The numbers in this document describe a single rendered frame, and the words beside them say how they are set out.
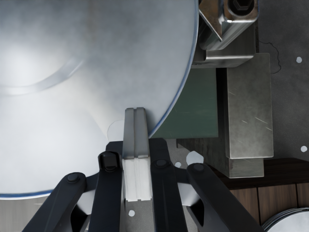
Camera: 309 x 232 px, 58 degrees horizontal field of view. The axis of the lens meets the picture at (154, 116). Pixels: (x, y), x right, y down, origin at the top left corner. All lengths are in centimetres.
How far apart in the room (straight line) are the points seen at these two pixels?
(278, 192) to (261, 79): 41
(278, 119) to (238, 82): 74
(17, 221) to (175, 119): 21
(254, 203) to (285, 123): 47
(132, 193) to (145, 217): 90
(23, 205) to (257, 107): 29
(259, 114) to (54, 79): 27
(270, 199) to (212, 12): 57
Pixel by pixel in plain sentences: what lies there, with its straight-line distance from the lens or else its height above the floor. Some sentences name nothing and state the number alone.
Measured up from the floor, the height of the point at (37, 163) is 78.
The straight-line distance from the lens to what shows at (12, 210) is 26.
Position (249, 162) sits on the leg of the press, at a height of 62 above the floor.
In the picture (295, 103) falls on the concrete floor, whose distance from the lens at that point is 115.
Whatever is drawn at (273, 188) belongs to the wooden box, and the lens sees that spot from 74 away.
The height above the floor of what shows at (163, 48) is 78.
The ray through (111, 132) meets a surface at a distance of 22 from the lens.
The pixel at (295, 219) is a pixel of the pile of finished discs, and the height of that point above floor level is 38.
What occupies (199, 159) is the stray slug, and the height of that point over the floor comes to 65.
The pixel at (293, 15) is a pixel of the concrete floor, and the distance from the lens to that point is 121.
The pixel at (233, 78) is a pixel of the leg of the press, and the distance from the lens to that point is 39.
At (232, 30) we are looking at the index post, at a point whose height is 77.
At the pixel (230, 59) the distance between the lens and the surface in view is 33.
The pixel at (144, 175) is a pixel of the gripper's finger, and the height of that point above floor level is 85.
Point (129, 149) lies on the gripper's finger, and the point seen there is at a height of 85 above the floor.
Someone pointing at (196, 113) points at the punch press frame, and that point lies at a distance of 37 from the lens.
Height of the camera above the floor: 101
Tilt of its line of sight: 88 degrees down
